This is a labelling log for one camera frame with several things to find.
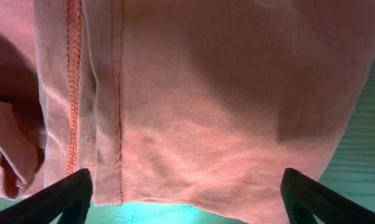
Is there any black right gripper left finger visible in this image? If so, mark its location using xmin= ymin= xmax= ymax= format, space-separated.
xmin=0 ymin=169 xmax=93 ymax=224

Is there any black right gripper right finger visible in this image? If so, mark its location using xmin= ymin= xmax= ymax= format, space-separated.
xmin=280 ymin=168 xmax=375 ymax=224

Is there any coral red t-shirt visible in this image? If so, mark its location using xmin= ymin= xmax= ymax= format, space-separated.
xmin=0 ymin=0 xmax=375 ymax=223

